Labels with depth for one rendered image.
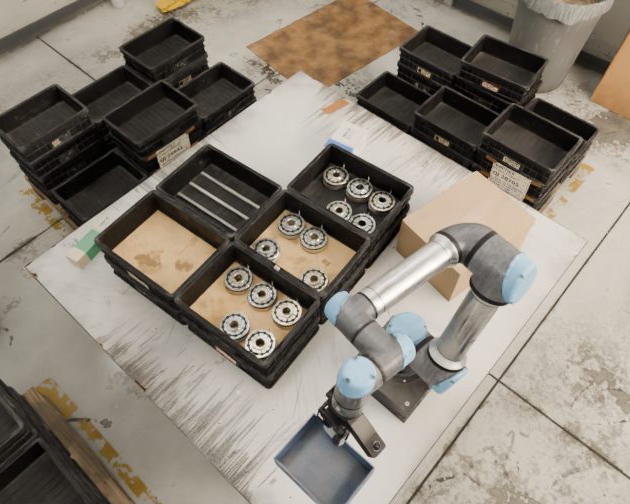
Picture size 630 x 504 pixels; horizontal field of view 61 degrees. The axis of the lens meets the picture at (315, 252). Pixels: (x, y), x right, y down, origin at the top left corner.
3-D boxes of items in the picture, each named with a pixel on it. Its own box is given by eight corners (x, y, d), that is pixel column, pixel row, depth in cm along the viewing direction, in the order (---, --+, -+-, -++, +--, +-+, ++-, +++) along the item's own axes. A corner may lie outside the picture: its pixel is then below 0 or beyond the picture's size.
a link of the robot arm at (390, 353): (386, 311, 120) (349, 337, 115) (422, 347, 115) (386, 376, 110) (380, 330, 126) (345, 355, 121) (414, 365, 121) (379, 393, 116)
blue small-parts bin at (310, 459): (373, 473, 135) (375, 467, 130) (334, 522, 130) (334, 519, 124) (314, 419, 143) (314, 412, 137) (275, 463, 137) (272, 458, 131)
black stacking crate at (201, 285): (321, 315, 188) (321, 299, 178) (267, 381, 175) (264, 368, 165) (236, 258, 201) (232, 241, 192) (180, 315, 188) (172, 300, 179)
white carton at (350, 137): (344, 172, 239) (345, 158, 231) (321, 162, 242) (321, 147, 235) (366, 144, 248) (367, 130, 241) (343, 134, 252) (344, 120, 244)
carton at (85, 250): (82, 270, 211) (77, 262, 206) (71, 263, 213) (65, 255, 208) (123, 227, 223) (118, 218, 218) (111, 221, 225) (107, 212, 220)
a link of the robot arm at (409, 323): (403, 320, 177) (407, 300, 166) (433, 349, 171) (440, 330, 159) (376, 342, 173) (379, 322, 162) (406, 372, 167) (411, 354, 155)
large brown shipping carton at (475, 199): (465, 202, 229) (476, 170, 213) (519, 248, 216) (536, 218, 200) (395, 249, 216) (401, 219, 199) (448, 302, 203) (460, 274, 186)
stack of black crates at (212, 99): (228, 105, 344) (220, 60, 316) (261, 127, 333) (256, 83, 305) (180, 138, 328) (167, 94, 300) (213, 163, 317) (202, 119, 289)
